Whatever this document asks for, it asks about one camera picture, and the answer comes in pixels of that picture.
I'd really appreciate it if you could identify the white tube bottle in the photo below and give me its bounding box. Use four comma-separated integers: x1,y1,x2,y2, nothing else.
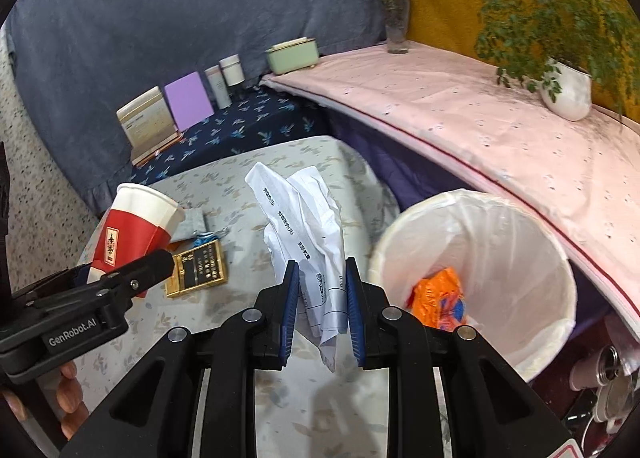
203,64,232,110

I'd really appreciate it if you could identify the cream card stand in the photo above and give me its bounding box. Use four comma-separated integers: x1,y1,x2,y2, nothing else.
116,85,185,168

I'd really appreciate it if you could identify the blue-grey cloth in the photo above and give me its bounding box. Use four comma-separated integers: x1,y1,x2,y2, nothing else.
2,0,406,219

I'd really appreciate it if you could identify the white jar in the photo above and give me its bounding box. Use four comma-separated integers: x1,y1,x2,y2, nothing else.
218,54,245,88

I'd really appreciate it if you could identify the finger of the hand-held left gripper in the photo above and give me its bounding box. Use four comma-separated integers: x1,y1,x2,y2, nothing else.
75,249,176,309

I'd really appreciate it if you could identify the glass vase with pink flowers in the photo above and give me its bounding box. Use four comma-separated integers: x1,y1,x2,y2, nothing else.
357,0,421,55

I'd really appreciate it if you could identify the grey fabric pouch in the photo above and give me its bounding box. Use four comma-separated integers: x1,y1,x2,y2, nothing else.
170,209,207,245

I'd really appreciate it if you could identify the navy floral cloth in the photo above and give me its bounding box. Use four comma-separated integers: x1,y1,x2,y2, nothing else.
132,85,331,184

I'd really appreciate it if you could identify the green plant in white pot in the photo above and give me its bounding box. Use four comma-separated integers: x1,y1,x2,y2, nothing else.
429,0,640,123

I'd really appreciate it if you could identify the printed white paper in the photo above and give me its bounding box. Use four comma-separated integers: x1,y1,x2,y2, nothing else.
244,161,351,375

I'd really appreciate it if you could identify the green tissue box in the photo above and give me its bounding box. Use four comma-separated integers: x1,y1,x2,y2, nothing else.
264,36,320,76

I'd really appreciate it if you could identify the steel cup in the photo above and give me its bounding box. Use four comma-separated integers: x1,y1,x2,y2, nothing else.
597,345,624,380

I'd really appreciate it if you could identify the white lined trash bin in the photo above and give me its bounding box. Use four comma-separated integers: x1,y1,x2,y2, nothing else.
369,189,579,385

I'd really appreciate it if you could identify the person's left hand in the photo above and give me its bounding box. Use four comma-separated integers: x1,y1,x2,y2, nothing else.
0,363,84,427

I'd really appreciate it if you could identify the pink cup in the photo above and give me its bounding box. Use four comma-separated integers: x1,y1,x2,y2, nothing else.
570,357,602,392

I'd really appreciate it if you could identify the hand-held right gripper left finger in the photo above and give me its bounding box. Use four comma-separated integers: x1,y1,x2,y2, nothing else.
60,260,301,458

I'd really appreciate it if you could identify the red and white paper cup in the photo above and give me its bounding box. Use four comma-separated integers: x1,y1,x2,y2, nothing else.
90,183,186,299

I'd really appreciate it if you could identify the pink cloth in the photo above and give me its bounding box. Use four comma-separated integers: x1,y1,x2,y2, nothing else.
259,40,640,325

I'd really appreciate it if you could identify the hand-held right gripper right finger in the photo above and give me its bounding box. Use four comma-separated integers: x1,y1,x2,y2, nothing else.
345,256,576,458

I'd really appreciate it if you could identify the orange plastic bag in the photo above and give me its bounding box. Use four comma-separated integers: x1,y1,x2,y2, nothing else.
407,266,474,331

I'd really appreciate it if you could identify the gold box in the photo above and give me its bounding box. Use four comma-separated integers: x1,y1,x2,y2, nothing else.
164,239,229,299

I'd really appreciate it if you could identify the dark purple cloth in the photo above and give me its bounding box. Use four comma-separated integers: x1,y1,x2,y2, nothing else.
327,112,617,319

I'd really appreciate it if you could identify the yellow cloth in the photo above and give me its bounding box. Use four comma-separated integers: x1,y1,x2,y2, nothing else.
397,0,640,119

